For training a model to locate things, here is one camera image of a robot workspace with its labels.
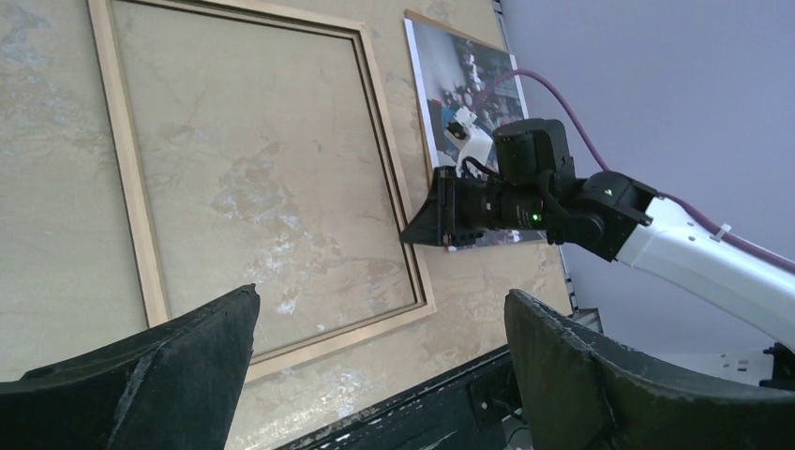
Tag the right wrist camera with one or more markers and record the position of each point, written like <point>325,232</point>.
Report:
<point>469,139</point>

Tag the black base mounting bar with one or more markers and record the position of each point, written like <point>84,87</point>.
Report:
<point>463,408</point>

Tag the printed photo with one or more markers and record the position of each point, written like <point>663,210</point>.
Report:
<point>459,87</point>

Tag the black wooden picture frame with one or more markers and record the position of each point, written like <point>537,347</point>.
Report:
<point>125,144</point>

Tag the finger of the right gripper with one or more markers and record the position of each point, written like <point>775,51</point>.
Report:
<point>429,227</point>

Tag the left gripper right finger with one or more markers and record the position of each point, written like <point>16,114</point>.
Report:
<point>582,390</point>

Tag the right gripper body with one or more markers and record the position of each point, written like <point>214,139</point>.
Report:
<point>527,193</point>

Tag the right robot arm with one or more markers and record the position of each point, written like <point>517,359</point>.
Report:
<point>614,217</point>

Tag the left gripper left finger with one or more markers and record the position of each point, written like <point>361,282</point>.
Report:
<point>174,386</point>

